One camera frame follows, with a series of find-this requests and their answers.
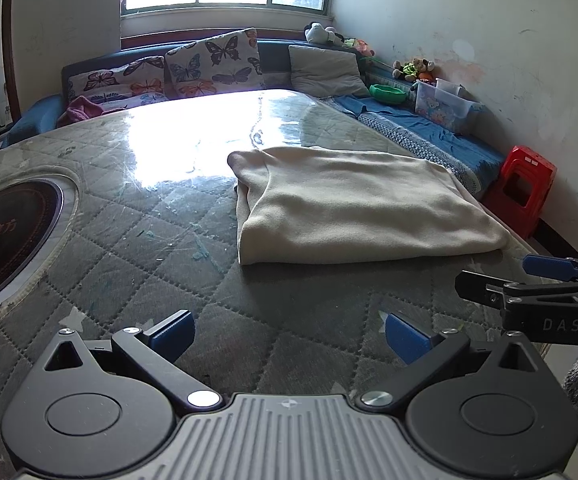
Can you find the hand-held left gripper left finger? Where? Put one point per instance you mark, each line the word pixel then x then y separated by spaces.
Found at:
pixel 174 335

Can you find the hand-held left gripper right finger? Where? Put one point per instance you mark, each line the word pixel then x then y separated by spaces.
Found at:
pixel 406 340

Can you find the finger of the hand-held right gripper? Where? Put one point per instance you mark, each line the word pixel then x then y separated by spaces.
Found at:
pixel 549 266
pixel 479 287

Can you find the cream towel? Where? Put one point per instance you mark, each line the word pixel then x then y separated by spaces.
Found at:
pixel 359 200

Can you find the red plastic stool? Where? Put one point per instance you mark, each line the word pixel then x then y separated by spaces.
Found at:
pixel 519 190

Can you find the grey quilted table cover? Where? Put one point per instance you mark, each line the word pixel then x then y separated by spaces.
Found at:
pixel 269 310

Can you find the blue sofa cover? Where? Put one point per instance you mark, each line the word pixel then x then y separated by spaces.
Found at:
pixel 434 145

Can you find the clear plastic storage bin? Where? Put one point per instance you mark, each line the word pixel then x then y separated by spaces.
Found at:
pixel 444 107

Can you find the round black induction cooker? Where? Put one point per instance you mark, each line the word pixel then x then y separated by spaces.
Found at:
pixel 9 240

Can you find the green bowl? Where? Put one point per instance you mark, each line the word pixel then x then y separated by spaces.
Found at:
pixel 386 94

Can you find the brown teddy bear toys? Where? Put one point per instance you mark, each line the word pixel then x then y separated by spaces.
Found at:
pixel 419 67

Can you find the magenta cloth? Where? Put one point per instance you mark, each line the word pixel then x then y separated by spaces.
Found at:
pixel 81 110

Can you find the low butterfly print pillow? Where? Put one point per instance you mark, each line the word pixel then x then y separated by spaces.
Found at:
pixel 119 82

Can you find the grey pillow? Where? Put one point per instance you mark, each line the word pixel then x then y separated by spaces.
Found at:
pixel 326 70

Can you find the colourful plush toy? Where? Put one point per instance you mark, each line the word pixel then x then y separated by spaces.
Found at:
pixel 359 46

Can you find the upright butterfly print pillow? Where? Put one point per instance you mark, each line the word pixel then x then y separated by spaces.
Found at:
pixel 214 65

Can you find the blue sofa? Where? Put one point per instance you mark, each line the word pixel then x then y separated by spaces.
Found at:
pixel 274 57

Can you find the panda plush toy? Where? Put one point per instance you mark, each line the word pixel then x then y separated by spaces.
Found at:
pixel 321 34

